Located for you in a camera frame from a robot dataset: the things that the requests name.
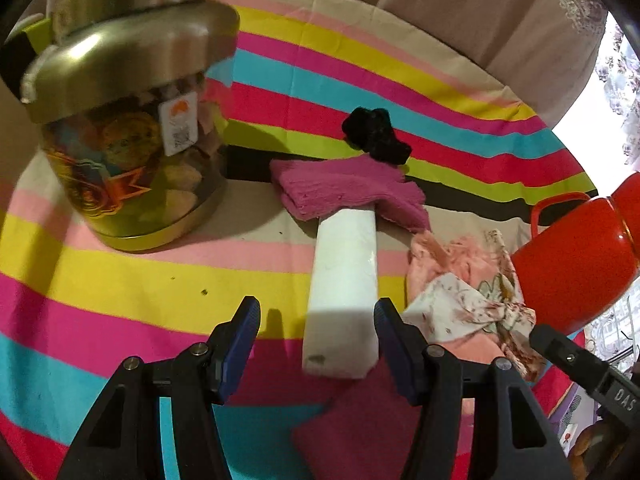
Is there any beige embroidered curtain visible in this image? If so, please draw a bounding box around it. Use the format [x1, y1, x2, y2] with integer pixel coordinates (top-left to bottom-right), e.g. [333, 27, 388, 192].
[90, 0, 609, 129]

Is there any white box with purple rim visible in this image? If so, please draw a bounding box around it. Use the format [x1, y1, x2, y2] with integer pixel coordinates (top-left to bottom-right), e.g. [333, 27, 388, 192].
[545, 380, 597, 442]

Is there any magenta ribbed towel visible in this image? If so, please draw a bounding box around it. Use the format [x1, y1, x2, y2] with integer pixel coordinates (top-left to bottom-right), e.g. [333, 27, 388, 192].
[270, 155, 431, 234]

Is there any glass jar with gold lid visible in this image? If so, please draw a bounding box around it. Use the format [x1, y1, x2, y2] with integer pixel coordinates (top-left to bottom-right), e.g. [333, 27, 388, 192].
[20, 0, 242, 254]

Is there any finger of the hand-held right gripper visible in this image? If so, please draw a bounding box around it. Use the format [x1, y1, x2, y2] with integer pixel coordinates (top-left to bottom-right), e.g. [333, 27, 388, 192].
[529, 324, 609, 397]

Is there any white lace sheer curtain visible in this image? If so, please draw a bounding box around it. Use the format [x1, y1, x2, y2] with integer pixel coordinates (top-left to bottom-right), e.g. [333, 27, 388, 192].
[595, 25, 640, 167]

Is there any green box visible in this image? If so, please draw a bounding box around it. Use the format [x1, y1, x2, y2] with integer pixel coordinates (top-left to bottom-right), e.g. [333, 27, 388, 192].
[0, 14, 57, 77]

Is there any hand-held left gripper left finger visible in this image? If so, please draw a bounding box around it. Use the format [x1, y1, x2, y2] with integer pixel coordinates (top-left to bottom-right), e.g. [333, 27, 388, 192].
[57, 296, 262, 480]

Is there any small magenta cloth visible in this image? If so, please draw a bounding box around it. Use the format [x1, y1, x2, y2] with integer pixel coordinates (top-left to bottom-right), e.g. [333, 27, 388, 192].
[290, 360, 474, 480]

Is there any pink cloth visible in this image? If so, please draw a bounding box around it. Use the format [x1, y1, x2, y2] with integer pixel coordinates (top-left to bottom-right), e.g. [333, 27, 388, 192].
[406, 232, 507, 367]

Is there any red thermos flask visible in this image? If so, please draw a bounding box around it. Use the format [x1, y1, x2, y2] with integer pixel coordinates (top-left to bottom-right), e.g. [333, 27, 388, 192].
[510, 172, 640, 334]

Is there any black scrunchie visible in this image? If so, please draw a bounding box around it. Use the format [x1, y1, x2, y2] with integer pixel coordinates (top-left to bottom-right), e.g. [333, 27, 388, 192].
[341, 107, 412, 166]

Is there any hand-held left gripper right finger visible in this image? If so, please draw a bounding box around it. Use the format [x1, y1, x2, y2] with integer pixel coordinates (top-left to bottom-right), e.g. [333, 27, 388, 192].
[374, 297, 574, 480]

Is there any floral patterned cloth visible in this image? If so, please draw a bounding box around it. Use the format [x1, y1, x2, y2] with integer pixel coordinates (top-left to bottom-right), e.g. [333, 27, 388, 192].
[402, 230, 547, 379]

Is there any striped colourful tablecloth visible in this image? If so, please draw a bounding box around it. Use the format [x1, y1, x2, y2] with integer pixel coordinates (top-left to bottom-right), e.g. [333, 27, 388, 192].
[0, 0, 599, 480]

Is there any white foam block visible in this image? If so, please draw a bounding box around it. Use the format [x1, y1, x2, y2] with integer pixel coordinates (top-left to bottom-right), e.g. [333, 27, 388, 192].
[301, 207, 380, 380]

